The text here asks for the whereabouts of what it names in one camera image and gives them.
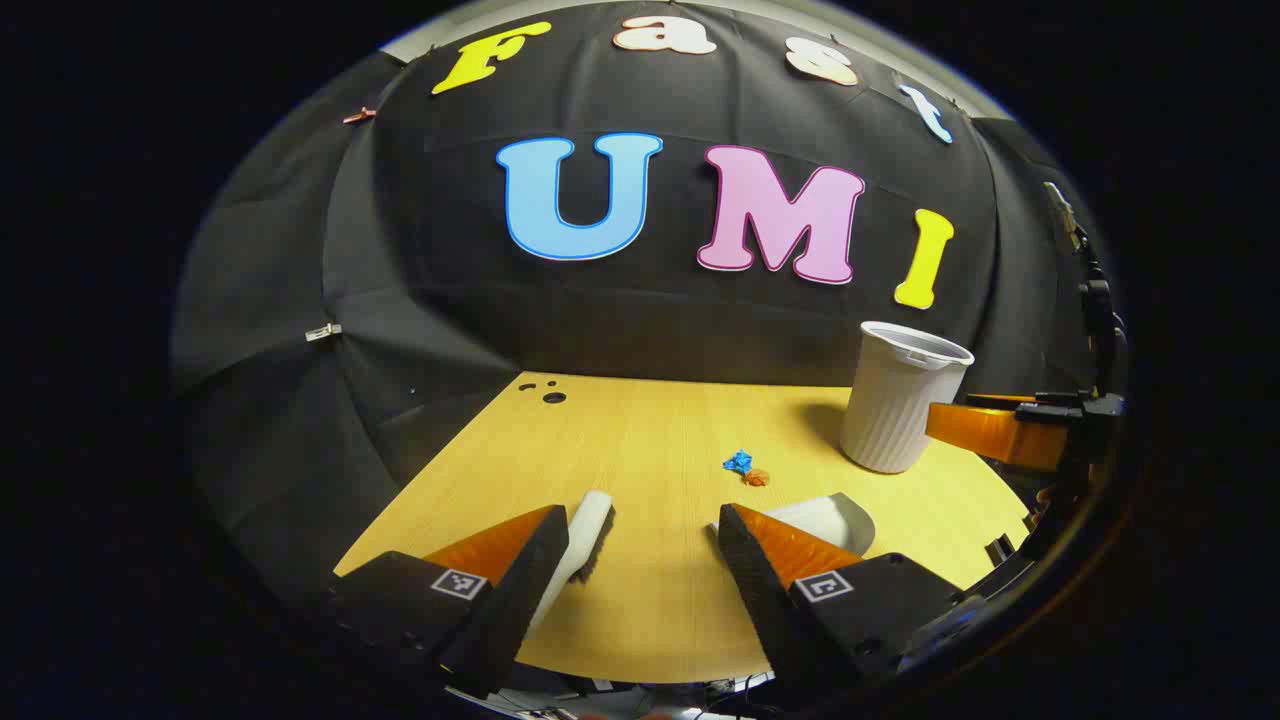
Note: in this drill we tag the grey dustpan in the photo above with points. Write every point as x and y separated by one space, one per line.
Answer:
835 520

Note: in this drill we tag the blue paper trash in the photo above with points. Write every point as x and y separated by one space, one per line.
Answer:
738 461

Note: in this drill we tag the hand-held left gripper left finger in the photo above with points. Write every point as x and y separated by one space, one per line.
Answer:
520 590

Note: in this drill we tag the orange paper trash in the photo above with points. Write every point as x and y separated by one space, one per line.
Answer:
756 477

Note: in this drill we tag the grey clamp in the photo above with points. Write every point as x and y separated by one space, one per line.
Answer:
1064 212

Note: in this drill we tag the white ribbed garbage bin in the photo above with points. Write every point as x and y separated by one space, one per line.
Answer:
895 410

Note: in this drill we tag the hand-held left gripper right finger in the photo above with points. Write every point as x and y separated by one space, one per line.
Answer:
760 590

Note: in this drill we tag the black backdrop cloth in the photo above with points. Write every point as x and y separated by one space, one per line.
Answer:
450 300

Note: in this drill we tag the silver metal clip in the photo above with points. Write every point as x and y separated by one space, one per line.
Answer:
322 331

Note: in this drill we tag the copper metal clip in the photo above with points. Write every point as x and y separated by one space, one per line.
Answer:
359 116

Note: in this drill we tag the small grey broom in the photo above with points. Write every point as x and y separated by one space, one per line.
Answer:
590 520

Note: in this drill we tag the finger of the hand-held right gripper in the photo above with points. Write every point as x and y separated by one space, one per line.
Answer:
990 435
1075 404

